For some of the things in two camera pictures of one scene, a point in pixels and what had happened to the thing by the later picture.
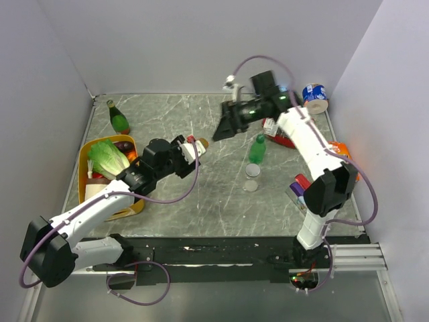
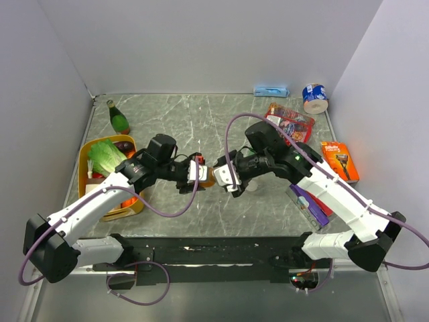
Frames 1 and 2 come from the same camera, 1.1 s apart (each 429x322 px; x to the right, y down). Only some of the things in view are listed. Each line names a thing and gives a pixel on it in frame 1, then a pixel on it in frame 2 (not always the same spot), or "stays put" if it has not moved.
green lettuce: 107,159 stays put
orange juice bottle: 204,141 to 210,181
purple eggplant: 125,145 stays put
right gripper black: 232,123 to 242,186
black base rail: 211,259 stays put
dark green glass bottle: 118,120 stays put
